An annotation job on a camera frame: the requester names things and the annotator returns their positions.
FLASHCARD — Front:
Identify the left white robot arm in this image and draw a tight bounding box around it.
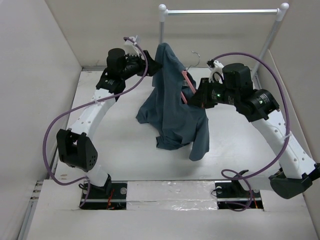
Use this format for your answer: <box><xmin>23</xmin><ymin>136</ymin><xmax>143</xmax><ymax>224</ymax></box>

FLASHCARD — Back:
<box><xmin>56</xmin><ymin>48</ymin><xmax>162</xmax><ymax>199</ymax></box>

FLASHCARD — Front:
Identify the pink clothes hanger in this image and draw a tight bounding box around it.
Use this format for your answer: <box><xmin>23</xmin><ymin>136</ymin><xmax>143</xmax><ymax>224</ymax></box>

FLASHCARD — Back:
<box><xmin>179</xmin><ymin>50</ymin><xmax>202</xmax><ymax>104</ymax></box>

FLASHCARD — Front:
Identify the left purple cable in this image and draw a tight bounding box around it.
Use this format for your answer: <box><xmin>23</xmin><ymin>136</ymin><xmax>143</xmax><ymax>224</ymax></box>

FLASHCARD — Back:
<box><xmin>43</xmin><ymin>36</ymin><xmax>149</xmax><ymax>208</ymax></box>

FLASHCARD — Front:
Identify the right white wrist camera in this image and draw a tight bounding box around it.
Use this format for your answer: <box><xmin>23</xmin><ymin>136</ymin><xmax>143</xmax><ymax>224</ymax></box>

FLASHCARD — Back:
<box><xmin>206</xmin><ymin>59</ymin><xmax>224</xmax><ymax>83</ymax></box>

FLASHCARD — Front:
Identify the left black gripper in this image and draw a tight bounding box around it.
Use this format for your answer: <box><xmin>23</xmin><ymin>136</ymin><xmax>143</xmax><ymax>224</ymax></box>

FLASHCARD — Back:
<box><xmin>120</xmin><ymin>49</ymin><xmax>161</xmax><ymax>81</ymax></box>

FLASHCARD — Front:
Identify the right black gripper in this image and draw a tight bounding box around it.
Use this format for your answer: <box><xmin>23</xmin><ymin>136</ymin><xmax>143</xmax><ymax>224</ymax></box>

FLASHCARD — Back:
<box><xmin>187</xmin><ymin>77</ymin><xmax>239</xmax><ymax>109</ymax></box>

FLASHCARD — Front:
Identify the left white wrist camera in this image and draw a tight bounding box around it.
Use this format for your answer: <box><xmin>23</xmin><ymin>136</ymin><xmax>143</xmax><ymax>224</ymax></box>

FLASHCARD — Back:
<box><xmin>123</xmin><ymin>35</ymin><xmax>142</xmax><ymax>57</ymax></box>

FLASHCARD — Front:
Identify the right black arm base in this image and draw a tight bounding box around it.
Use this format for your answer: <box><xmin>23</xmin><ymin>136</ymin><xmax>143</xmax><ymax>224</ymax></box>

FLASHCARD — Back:
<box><xmin>210</xmin><ymin>169</ymin><xmax>264</xmax><ymax>212</ymax></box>

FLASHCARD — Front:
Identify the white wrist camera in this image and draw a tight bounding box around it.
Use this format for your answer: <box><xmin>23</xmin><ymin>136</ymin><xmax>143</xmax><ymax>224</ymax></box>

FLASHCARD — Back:
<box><xmin>123</xmin><ymin>35</ymin><xmax>142</xmax><ymax>57</ymax></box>
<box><xmin>206</xmin><ymin>59</ymin><xmax>224</xmax><ymax>83</ymax></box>

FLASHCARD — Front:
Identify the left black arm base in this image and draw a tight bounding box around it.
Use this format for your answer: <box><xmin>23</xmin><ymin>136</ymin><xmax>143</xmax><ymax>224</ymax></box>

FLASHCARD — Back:
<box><xmin>78</xmin><ymin>175</ymin><xmax>128</xmax><ymax>211</ymax></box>

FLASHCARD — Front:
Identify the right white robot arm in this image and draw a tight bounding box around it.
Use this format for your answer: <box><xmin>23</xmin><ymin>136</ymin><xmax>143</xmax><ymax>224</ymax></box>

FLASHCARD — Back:
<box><xmin>189</xmin><ymin>60</ymin><xmax>320</xmax><ymax>199</ymax></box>

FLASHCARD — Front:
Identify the white clothes rack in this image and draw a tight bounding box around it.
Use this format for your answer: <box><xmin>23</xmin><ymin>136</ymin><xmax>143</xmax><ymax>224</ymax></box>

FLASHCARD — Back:
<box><xmin>158</xmin><ymin>2</ymin><xmax>289</xmax><ymax>67</ymax></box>

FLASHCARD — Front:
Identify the purple cable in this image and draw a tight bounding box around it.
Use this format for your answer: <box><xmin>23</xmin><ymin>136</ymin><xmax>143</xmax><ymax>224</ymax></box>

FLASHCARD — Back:
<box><xmin>43</xmin><ymin>36</ymin><xmax>149</xmax><ymax>208</ymax></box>
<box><xmin>212</xmin><ymin>51</ymin><xmax>292</xmax><ymax>212</ymax></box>

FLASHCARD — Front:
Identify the blue t shirt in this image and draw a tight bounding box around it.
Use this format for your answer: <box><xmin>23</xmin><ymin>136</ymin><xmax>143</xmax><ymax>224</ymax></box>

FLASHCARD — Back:
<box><xmin>136</xmin><ymin>42</ymin><xmax>210</xmax><ymax>161</ymax></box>

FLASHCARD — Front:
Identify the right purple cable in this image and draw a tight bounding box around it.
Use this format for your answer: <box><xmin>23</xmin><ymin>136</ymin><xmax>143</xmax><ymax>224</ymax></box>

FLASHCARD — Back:
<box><xmin>212</xmin><ymin>51</ymin><xmax>292</xmax><ymax>212</ymax></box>

